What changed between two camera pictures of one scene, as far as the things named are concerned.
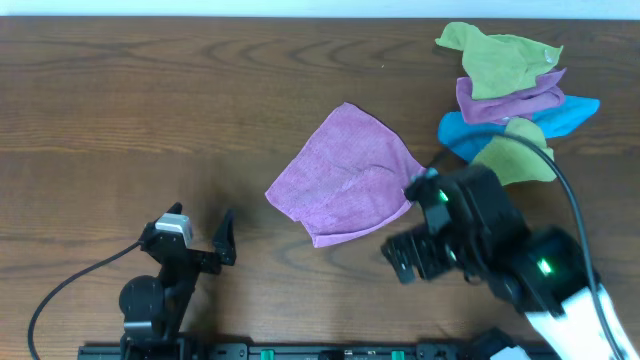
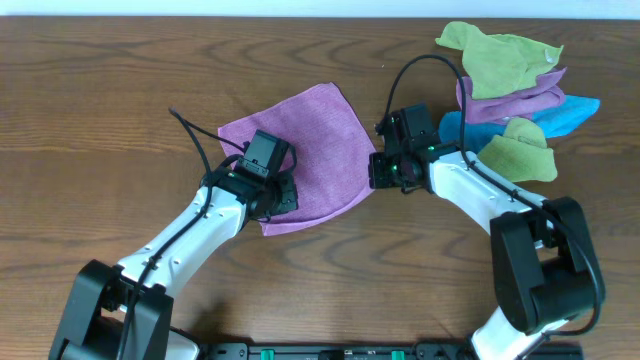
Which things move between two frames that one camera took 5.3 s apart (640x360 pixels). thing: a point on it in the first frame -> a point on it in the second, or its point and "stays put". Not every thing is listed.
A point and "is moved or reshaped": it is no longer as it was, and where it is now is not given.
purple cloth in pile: [546, 94] stays put
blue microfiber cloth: [555, 119] stays put
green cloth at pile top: [497, 63] stays put
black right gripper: [418, 241] -> [377, 179]
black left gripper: [195, 257] -> [288, 195]
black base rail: [321, 351] stays put
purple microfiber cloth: [349, 178] is moved or reshaped
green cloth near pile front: [515, 161] stays put
